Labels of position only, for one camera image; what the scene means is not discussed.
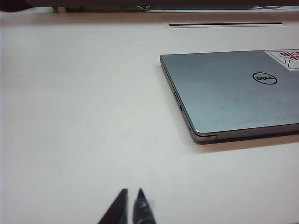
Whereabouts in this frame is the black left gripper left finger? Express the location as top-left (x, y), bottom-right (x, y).
top-left (97, 188), bottom-right (128, 224)

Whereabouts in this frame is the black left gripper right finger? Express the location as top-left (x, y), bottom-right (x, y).
top-left (132, 188), bottom-right (157, 224)

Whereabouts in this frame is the silver Dell laptop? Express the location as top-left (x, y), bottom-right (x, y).
top-left (160, 49), bottom-right (299, 145)

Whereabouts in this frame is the white red laptop sticker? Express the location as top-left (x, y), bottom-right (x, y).
top-left (265, 49), bottom-right (299, 71)

